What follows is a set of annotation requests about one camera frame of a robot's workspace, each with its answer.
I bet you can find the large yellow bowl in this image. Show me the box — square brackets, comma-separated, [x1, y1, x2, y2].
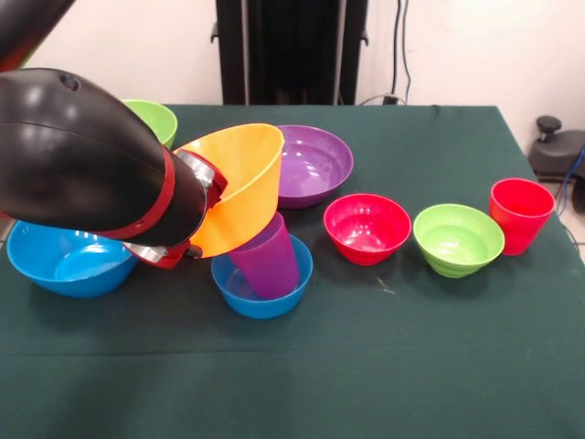
[172, 122, 286, 258]

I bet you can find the large blue bowl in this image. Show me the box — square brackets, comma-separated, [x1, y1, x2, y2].
[5, 219, 139, 300]

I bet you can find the small blue bowl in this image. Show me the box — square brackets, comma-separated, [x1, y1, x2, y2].
[210, 233, 314, 320]

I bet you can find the grey stand base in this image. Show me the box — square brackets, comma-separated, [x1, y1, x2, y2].
[529, 130, 585, 184]

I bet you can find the red cup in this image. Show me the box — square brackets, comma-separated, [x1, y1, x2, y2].
[489, 177, 557, 257]

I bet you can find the dark green tablecloth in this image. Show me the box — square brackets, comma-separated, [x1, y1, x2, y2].
[0, 103, 585, 439]

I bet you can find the black wall cable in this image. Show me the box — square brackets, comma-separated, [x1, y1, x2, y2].
[358, 0, 412, 107]

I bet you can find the large green bowl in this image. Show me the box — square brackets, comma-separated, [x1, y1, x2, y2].
[122, 99, 178, 150]

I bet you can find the purple bowl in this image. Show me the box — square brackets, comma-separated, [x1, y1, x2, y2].
[273, 124, 356, 210]

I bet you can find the small green bowl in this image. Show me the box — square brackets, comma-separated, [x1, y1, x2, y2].
[412, 203, 506, 279]

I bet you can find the purple cup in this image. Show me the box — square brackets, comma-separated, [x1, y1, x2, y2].
[228, 211, 303, 301]

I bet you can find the small pink bowl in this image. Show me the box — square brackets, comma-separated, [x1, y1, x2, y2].
[323, 193, 413, 266]

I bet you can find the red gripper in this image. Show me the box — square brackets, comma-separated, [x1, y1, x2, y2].
[149, 166, 229, 272]

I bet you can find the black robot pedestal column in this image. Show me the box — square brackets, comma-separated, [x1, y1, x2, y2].
[210, 0, 369, 106]

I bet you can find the black knob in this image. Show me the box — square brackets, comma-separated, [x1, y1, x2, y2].
[536, 115, 563, 144]

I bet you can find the blue cable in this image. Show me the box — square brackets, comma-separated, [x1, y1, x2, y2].
[559, 145, 585, 211]

